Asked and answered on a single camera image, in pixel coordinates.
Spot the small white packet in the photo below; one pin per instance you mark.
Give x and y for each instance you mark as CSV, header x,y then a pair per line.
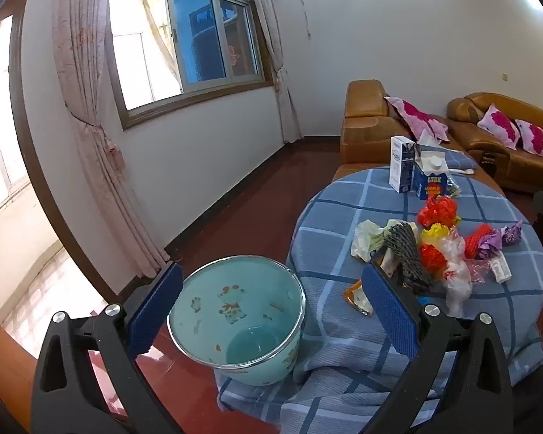
x,y
501,270

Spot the dark grey foam net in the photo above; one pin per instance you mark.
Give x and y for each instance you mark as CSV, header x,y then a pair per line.
x,y
405,248

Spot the pink tied curtain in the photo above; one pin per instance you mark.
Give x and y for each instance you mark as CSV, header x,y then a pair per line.
x,y
280,99
95,99

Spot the wooden cabinet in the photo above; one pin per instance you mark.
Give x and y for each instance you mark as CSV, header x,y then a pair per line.
x,y
4,370

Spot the pink floral pillow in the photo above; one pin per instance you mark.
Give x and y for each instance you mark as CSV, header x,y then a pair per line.
x,y
497,124
411,115
534,138

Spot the lilac foam net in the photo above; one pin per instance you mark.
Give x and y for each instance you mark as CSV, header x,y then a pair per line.
x,y
491,246

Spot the blue checked tablecloth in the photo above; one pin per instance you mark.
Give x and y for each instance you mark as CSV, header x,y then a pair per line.
x,y
335,217

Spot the pale green plastic bag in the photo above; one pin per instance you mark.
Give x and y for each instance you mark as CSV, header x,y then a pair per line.
x,y
366,239

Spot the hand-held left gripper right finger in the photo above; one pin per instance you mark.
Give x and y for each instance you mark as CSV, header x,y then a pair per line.
x,y
389,312

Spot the white tissue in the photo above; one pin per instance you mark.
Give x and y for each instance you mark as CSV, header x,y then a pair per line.
x,y
429,138

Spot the orange snack wrapper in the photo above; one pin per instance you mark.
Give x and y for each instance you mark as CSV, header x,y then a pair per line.
x,y
356,298

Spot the yellow plastic bag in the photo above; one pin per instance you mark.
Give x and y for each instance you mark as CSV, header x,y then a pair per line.
x,y
434,234

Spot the clear printed wrapper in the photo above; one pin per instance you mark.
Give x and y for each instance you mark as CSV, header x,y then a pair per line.
x,y
452,187

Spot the sliding glass window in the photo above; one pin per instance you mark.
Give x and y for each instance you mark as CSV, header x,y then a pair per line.
x,y
199,31

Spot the purple plastic wrapper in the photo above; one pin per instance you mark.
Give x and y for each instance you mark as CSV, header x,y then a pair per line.
x,y
511,234

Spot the teal enamel bucket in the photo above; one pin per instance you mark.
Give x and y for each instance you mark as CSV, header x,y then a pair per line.
x,y
253,289

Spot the blue carton with white cap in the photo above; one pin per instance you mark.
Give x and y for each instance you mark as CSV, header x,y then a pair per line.
x,y
427,185

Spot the folded blue checked cloth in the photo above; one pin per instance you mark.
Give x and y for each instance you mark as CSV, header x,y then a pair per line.
x,y
457,159

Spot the brown leather sofa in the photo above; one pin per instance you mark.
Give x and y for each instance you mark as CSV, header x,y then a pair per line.
x,y
468,113

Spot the tall white carton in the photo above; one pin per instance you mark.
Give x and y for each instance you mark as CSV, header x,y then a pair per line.
x,y
400,162

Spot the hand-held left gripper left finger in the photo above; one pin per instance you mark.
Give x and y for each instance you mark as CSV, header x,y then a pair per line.
x,y
156,312

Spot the clear plastic bag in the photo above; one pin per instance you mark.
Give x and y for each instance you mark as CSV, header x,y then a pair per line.
x,y
457,280

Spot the brown arched door frame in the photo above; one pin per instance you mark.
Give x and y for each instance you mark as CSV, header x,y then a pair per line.
x,y
18,99

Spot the brown leather armchair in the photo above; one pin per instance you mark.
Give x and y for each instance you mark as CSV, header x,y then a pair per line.
x,y
366,135

